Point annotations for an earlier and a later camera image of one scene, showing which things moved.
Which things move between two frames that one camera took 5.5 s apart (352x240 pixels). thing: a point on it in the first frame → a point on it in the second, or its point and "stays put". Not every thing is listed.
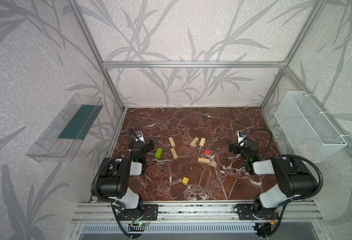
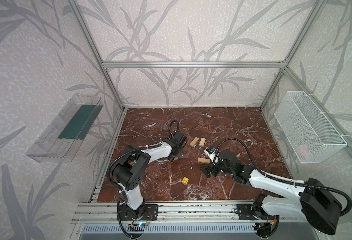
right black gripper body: [240, 148] → [215, 167]
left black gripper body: [141, 144] → [177, 149]
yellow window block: [185, 180] stays put
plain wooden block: [194, 141] stays put
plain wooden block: [204, 160] stays put
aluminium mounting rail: [192, 212] stays put
